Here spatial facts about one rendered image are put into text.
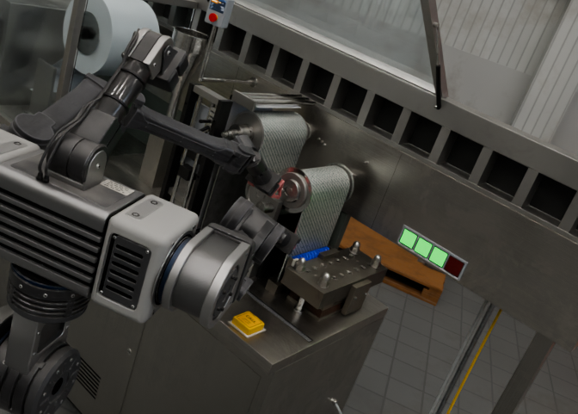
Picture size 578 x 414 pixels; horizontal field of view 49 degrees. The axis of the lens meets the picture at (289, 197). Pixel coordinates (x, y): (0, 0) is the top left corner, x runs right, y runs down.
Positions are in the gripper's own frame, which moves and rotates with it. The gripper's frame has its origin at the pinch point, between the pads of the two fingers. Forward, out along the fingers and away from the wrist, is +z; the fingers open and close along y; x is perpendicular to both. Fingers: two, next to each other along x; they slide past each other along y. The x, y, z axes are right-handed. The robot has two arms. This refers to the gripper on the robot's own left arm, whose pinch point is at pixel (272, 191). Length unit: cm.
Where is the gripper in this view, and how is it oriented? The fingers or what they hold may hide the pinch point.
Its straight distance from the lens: 203.0
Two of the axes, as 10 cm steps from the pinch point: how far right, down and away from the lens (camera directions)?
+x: 6.2, -7.5, 2.3
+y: 7.4, 4.4, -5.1
